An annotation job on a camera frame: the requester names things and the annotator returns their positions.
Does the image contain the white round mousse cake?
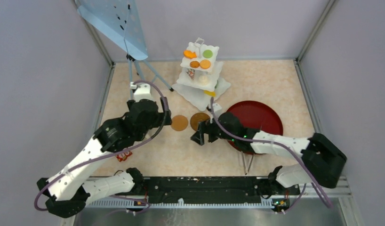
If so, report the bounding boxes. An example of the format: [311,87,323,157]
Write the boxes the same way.
[198,74,210,86]

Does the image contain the green macaron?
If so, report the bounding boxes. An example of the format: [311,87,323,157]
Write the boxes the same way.
[202,49,213,58]

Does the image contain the white strawberry cake slice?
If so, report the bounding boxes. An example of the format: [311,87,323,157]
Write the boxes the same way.
[186,69,195,81]

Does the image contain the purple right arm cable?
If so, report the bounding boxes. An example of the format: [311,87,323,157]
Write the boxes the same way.
[209,97,334,214]

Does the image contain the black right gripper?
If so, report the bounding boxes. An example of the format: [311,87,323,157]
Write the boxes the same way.
[191,113,236,145]

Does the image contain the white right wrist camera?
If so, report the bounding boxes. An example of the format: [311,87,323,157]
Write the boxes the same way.
[207,103,223,115]

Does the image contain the white three-tier cake stand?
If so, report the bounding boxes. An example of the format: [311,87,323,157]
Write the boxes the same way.
[171,38,231,112]

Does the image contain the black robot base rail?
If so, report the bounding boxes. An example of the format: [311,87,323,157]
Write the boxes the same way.
[125,177,300,204]

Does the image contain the red round tray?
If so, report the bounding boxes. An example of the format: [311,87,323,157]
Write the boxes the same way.
[227,100,284,135]

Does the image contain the round tan biscuit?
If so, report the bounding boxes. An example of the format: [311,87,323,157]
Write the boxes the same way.
[200,59,211,69]

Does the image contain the orange fish-shaped cookie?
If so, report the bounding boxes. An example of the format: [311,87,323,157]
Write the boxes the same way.
[183,50,197,59]

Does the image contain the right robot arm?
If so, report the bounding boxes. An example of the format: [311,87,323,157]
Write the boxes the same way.
[191,112,347,194]

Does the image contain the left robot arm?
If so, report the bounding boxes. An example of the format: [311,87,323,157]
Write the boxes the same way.
[34,97,171,218]

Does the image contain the red snack packet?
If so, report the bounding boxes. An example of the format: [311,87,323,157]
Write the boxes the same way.
[116,151,133,162]

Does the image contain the metal serving tongs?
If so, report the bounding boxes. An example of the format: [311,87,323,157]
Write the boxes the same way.
[241,152,255,175]

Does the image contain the light blue perforated board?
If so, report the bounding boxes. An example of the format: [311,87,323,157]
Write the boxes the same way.
[75,0,148,61]

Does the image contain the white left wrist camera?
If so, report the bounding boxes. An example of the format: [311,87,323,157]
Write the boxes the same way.
[130,82,154,102]

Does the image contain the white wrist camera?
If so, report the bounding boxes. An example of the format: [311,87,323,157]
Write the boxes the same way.
[207,103,223,115]
[130,82,154,102]

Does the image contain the dark wooden saucer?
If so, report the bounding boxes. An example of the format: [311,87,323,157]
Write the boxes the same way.
[190,112,210,131]

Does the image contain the orange chip cookie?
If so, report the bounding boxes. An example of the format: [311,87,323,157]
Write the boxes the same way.
[190,61,200,68]

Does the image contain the light wooden coaster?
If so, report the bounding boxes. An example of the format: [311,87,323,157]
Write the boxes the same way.
[171,115,189,131]

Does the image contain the yellow cake slice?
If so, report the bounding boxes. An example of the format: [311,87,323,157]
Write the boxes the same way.
[204,90,216,97]

